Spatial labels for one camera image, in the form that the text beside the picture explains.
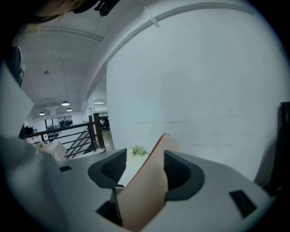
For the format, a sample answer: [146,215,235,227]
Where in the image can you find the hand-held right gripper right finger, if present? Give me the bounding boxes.
[145,149,277,232]

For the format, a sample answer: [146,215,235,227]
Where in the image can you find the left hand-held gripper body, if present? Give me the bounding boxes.
[0,45,34,141]

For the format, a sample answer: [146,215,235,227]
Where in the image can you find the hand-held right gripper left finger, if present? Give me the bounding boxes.
[2,138,127,232]

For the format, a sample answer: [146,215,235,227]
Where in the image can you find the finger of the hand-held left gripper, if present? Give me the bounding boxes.
[2,138,127,232]

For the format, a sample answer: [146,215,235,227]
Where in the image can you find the cardboard box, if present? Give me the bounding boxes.
[115,133,179,232]
[36,140,68,161]

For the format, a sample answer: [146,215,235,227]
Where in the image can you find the black stair railing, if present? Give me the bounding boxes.
[24,112,106,159]

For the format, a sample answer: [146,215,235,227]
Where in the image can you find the artificial flower bunch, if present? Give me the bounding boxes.
[130,145,150,157]

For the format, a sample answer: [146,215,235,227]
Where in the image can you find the black head-mounted camera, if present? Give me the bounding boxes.
[72,0,121,17]

